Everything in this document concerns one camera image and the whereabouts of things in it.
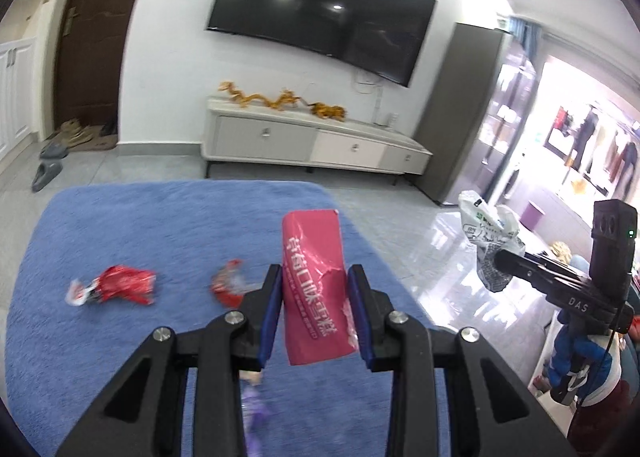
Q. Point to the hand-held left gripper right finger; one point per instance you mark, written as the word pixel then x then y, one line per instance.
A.
pixel 357 312

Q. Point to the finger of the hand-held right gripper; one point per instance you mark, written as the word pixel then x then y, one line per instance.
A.
pixel 520 264

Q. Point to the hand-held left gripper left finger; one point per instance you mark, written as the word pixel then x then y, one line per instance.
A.
pixel 270 312

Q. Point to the white plastic bag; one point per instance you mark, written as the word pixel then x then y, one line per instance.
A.
pixel 487 232

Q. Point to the pink plastic packet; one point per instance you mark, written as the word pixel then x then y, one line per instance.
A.
pixel 312 277

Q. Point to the purple stool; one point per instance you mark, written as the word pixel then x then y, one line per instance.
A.
pixel 531 217

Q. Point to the red snack wrapper blue print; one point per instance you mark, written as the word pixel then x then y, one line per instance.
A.
pixel 227 284

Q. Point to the purple foil wrapper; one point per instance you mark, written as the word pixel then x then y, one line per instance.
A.
pixel 256 407

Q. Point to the blue fluffy blanket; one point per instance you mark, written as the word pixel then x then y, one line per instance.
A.
pixel 175 227

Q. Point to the hanging clothes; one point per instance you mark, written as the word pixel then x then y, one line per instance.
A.
pixel 590 137

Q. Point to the red wrapper with white end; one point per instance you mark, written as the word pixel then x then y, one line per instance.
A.
pixel 122 283

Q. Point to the grey refrigerator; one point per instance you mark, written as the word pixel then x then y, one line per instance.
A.
pixel 460 112

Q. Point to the grey television stand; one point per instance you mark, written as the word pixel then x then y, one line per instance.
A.
pixel 265 137

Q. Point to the white router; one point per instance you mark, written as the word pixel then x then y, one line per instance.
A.
pixel 391 119

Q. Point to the long golden dragon figurine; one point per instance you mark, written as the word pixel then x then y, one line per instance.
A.
pixel 255 99

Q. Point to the blue curtain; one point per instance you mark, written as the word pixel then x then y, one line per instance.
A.
pixel 527 34

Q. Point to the brown doormat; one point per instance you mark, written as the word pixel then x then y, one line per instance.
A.
pixel 102 141

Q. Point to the dark shoes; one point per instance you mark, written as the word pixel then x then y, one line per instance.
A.
pixel 107 128

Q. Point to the grey slipper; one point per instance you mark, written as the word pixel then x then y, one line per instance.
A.
pixel 46 176
pixel 54 150

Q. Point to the brown shoes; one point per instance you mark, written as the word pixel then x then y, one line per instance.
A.
pixel 75 133

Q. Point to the brown entrance door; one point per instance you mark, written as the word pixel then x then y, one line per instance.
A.
pixel 100 37

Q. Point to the black wall television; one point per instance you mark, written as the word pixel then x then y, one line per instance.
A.
pixel 320 2

